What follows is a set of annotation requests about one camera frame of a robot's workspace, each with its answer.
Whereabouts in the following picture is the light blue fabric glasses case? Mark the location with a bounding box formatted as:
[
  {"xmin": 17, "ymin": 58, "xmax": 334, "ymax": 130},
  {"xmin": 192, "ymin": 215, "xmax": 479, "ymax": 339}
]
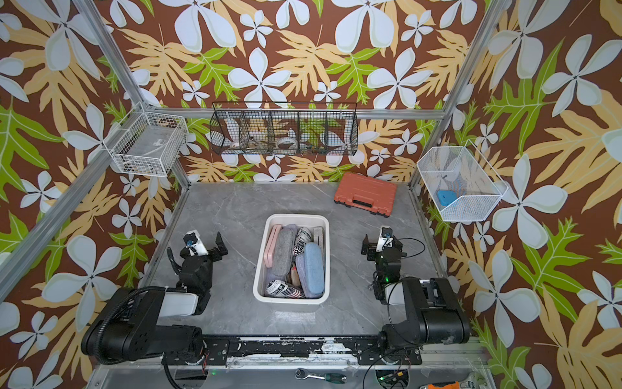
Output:
[{"xmin": 304, "ymin": 242, "xmax": 325, "ymax": 298}]

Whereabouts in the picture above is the flag newspaper glasses case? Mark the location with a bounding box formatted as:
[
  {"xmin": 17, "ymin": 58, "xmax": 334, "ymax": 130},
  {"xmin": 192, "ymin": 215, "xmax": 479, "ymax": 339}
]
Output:
[{"xmin": 266, "ymin": 280, "xmax": 305, "ymax": 299}]

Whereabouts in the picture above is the pink glasses case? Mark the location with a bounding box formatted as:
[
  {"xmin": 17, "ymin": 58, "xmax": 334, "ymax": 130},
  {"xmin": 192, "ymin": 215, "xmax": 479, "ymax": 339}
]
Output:
[{"xmin": 262, "ymin": 225, "xmax": 283, "ymax": 268}]

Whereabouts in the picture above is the plaid glasses case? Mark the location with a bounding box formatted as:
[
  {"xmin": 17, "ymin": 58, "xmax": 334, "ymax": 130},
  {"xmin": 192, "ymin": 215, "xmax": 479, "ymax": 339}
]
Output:
[{"xmin": 289, "ymin": 264, "xmax": 301, "ymax": 288}]

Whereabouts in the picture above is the cream plastic storage box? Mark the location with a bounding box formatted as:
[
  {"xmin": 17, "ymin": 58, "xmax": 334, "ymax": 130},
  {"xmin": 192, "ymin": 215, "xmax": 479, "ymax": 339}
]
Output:
[{"xmin": 252, "ymin": 213, "xmax": 331, "ymax": 312}]

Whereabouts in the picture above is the purple fabric glasses case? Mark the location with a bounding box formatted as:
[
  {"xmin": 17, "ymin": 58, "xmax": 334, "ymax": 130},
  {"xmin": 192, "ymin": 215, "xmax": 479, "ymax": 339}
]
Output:
[{"xmin": 296, "ymin": 254, "xmax": 309, "ymax": 298}]

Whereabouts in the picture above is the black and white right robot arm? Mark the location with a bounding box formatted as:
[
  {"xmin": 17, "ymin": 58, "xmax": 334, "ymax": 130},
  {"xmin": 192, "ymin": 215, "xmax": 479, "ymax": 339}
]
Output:
[{"xmin": 361, "ymin": 230, "xmax": 471, "ymax": 358}]

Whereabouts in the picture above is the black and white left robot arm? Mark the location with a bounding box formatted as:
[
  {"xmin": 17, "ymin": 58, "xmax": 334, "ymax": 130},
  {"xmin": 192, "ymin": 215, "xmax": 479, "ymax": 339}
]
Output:
[{"xmin": 80, "ymin": 230, "xmax": 228, "ymax": 365}]

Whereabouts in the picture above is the blue object in basket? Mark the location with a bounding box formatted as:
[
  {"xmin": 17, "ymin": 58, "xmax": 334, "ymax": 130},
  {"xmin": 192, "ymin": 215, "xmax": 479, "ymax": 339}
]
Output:
[{"xmin": 437, "ymin": 190, "xmax": 458, "ymax": 207}]

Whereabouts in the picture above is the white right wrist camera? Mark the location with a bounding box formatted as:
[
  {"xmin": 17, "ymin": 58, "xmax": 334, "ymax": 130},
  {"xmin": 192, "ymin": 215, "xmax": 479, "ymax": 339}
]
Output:
[{"xmin": 377, "ymin": 226, "xmax": 394, "ymax": 252}]

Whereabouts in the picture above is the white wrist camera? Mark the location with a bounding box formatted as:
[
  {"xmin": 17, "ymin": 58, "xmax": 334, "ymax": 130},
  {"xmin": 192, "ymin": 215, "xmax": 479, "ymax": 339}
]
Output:
[
  {"xmin": 180, "ymin": 230, "xmax": 207, "ymax": 258},
  {"xmin": 377, "ymin": 226, "xmax": 394, "ymax": 252}
]

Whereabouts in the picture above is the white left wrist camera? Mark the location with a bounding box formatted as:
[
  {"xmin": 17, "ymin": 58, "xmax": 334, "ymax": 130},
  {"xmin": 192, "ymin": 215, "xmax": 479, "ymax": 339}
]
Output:
[{"xmin": 180, "ymin": 230, "xmax": 207, "ymax": 258}]

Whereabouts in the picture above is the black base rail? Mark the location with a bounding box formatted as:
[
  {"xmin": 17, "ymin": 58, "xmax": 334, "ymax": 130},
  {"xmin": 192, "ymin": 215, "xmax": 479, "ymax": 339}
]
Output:
[{"xmin": 184, "ymin": 334, "xmax": 424, "ymax": 366}]

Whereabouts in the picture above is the white wire basket right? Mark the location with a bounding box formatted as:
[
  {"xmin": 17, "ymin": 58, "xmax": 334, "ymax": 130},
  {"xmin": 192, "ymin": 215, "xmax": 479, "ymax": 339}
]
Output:
[{"xmin": 417, "ymin": 142, "xmax": 509, "ymax": 224}]

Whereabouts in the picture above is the white wire basket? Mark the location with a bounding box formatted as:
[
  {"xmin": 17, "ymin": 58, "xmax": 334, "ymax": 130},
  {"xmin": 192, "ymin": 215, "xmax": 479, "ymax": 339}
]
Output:
[
  {"xmin": 105, "ymin": 103, "xmax": 188, "ymax": 178},
  {"xmin": 417, "ymin": 142, "xmax": 509, "ymax": 224}
]

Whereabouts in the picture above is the white wire basket left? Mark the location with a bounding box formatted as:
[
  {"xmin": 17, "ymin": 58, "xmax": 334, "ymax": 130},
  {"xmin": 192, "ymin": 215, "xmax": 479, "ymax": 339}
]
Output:
[{"xmin": 105, "ymin": 103, "xmax": 188, "ymax": 178}]

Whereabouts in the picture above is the black wire basket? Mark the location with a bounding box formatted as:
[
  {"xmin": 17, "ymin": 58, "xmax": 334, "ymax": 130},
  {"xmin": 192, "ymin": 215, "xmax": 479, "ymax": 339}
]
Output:
[{"xmin": 207, "ymin": 101, "xmax": 360, "ymax": 156}]

